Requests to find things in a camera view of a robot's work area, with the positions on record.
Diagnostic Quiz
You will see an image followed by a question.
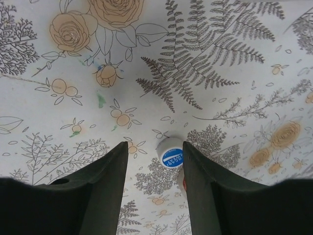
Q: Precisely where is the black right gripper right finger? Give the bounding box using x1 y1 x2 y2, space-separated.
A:
183 142 313 235

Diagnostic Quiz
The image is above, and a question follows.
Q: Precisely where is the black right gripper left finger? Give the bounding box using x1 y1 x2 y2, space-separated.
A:
0 142 128 235

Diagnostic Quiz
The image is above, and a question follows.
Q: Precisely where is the blue white bottle cap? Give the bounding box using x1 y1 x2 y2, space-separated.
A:
156 138 183 169

